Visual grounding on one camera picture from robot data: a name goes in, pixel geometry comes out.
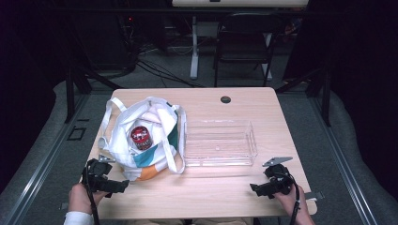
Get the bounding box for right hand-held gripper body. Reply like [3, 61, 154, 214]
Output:
[261, 156, 296, 196]

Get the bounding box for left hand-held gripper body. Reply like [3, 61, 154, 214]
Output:
[81, 154, 116, 199]

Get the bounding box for red can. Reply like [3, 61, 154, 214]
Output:
[130, 125, 154, 151]

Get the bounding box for clear plastic tray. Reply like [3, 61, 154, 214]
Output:
[183, 119, 259, 168]

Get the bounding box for white teal orange tote bag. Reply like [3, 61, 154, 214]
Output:
[98, 96, 188, 182]

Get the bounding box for person's right hand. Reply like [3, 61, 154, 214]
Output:
[273, 184, 306, 218]

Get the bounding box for person's left hand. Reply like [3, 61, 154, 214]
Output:
[68, 182, 110, 216]

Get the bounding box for black metal stand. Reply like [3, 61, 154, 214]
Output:
[275, 64, 333, 128]
[63, 60, 124, 125]

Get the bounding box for black folding chair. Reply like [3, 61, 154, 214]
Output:
[213, 11, 277, 88]

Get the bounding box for white background table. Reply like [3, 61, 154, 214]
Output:
[171, 0, 310, 82]

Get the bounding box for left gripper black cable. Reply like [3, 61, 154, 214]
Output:
[82, 168, 101, 225]

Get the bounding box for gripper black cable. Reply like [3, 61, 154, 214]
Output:
[288, 173, 302, 225]
[82, 168, 101, 225]

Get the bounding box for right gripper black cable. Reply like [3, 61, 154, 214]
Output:
[288, 173, 302, 225]

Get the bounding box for aluminium floor rail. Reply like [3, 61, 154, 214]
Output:
[308, 93, 380, 225]
[0, 93, 92, 225]

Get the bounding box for black floor cables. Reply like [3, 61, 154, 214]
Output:
[123, 18, 205, 89]

